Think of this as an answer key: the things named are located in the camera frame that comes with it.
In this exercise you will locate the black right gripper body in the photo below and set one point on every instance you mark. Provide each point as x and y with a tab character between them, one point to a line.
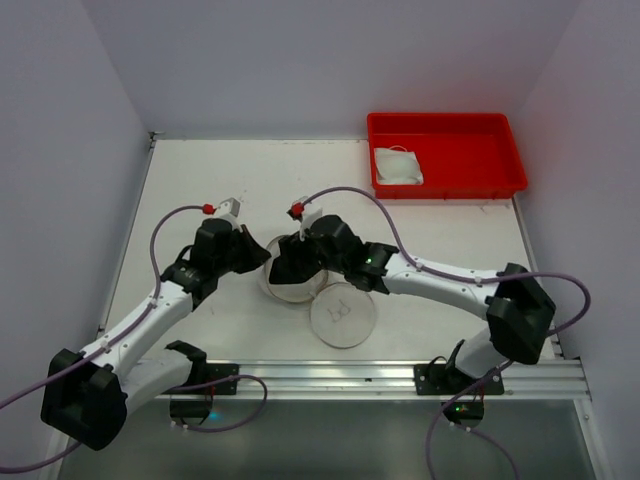
302	251

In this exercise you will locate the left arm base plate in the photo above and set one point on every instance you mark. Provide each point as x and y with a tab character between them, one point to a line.
193	402

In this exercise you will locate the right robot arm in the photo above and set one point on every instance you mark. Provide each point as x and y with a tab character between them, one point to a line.
517	310

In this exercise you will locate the white mesh laundry bag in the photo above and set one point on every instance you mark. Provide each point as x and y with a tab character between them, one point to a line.
340	315

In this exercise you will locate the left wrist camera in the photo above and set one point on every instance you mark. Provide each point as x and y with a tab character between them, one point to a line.
228	211

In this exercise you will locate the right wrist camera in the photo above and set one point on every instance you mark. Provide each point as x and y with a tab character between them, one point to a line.
306	213

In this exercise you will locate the white bra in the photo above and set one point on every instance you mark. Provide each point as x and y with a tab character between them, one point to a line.
396	165

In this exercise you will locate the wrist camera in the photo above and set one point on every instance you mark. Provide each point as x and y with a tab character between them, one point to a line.
228	211
306	213

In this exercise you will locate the red plastic tray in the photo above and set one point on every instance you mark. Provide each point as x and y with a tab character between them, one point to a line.
461	156

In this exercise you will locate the aluminium mounting rail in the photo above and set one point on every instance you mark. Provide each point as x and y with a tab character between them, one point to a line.
394	380

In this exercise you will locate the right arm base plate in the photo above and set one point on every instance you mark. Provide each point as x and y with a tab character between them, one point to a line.
439	377

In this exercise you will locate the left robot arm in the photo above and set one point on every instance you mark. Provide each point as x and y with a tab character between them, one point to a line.
93	391

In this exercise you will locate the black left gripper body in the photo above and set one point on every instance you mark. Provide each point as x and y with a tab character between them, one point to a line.
242	248

